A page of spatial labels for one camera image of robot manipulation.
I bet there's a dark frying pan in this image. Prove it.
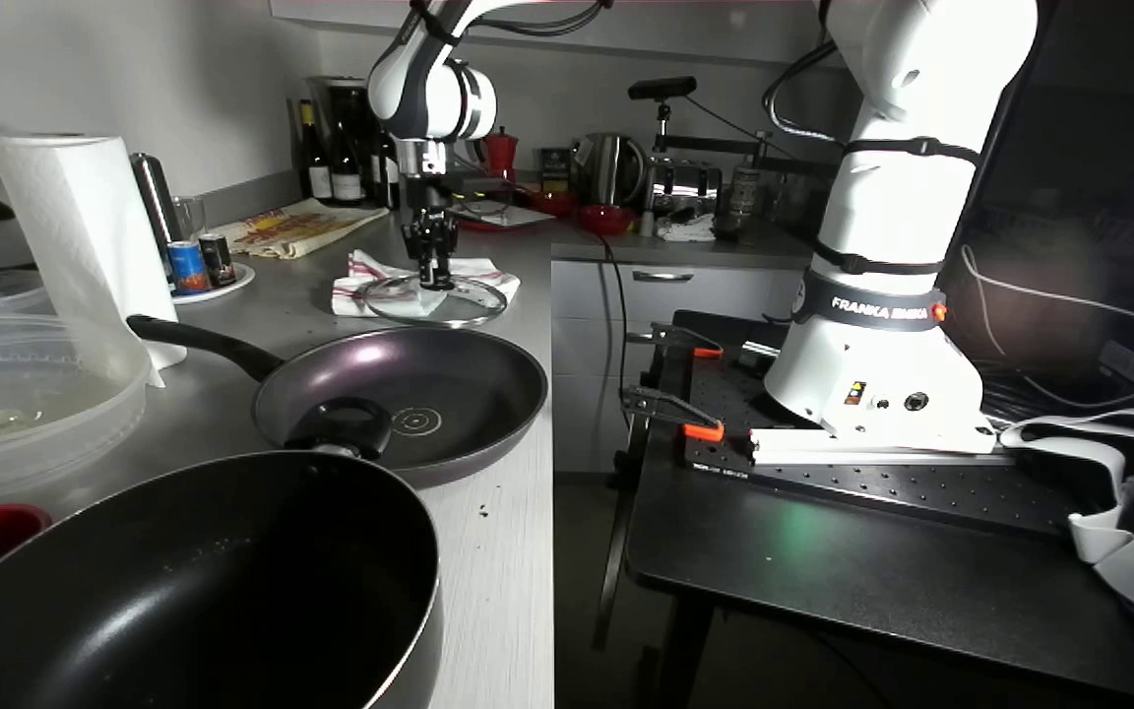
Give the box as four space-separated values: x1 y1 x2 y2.
120 311 551 491

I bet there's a white plate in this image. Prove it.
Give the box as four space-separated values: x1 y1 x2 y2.
170 259 258 311

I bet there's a black perforated robot table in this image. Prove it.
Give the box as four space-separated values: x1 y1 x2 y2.
622 309 1134 704

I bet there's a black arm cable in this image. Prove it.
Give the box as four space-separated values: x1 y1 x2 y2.
754 35 850 151

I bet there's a black cooking pot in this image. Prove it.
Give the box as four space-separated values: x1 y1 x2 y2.
0 448 449 709

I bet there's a brown can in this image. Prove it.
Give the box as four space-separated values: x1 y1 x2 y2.
199 234 240 291

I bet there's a black clamp with orange handle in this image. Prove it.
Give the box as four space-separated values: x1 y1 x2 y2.
644 319 783 366
614 381 732 452

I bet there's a white drawer cabinet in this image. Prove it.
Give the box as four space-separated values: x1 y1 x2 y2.
548 251 811 482

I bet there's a crumpled white red-striped towel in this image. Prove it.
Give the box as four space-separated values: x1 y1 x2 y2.
328 248 429 319

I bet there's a white paper towel roll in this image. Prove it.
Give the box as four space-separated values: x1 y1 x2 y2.
0 131 194 373

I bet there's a steel kettle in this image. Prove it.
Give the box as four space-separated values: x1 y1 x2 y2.
576 131 657 214

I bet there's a folded white red-striped towel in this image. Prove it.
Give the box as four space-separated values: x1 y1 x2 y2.
442 251 529 315

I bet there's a glass pot lid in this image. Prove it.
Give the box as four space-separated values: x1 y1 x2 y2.
353 269 514 331

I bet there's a red moka pot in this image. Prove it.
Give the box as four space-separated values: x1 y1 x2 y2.
476 127 523 184

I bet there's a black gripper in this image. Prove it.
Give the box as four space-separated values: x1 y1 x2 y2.
387 133 463 295

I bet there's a black stand with handle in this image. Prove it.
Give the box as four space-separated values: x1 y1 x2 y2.
624 70 704 230

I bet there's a clear plastic container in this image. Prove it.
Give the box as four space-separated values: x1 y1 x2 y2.
0 273 153 521

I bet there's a white cable bundle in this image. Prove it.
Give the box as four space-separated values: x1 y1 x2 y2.
995 404 1134 607

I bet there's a red bowl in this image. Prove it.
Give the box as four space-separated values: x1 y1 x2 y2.
571 198 638 239

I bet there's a dark wine bottle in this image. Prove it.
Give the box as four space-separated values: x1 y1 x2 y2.
296 96 334 205
328 80 378 210

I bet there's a blue can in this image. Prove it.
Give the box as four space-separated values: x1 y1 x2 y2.
162 238 212 298

